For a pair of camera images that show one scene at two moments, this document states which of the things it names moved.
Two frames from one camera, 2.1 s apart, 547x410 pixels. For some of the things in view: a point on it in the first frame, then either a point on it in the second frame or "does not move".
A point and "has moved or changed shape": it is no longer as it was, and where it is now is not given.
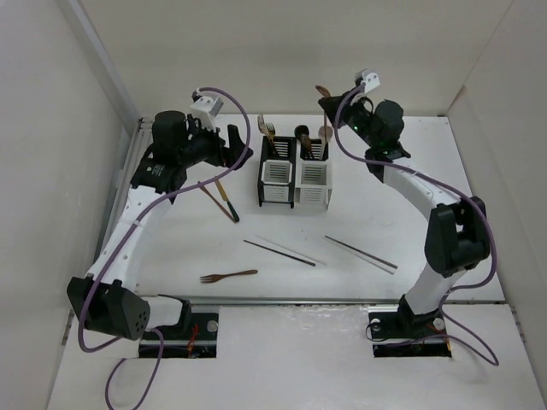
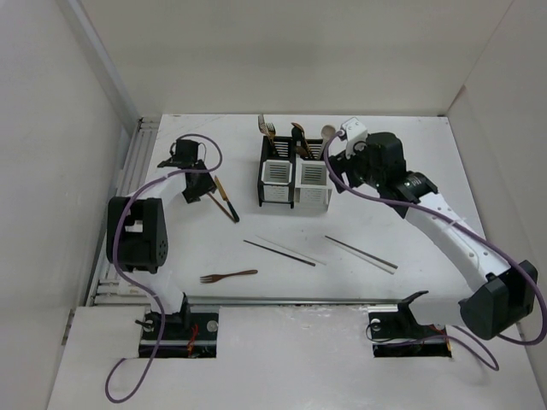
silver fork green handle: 271,131 does not move
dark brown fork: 214,278 does not move
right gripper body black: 353,115 -> 357,169
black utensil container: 276,175 does not move
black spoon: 299,131 has moved or changed shape
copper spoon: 325,92 -> 309,153
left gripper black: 218,143 -> 206,186
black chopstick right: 360,251 does not move
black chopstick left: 281,253 does not move
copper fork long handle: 261,120 does not move
